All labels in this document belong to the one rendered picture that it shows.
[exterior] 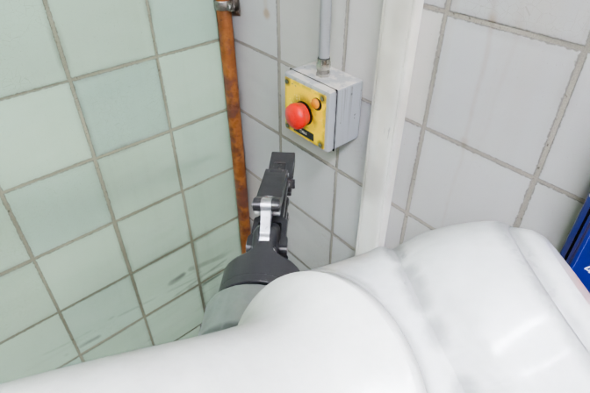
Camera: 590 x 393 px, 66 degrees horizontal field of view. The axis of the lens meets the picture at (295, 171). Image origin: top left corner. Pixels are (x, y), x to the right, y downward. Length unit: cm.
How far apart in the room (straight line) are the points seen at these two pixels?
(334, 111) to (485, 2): 24
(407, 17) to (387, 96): 11
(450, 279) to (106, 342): 106
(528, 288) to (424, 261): 4
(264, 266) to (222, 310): 5
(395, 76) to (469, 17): 12
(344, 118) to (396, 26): 16
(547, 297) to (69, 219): 85
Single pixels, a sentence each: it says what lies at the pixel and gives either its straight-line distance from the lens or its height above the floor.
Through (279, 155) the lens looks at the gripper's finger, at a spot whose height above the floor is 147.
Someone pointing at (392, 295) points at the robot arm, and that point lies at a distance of 18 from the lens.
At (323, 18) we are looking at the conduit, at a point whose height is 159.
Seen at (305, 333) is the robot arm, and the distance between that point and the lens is 16.
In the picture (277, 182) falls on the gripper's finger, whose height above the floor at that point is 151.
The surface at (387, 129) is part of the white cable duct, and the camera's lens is 65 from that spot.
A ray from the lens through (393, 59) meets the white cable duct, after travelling 61.
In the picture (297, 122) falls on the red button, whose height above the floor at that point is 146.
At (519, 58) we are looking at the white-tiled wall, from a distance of 54.
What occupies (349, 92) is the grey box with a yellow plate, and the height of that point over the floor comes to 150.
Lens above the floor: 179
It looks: 36 degrees down
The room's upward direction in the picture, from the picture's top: straight up
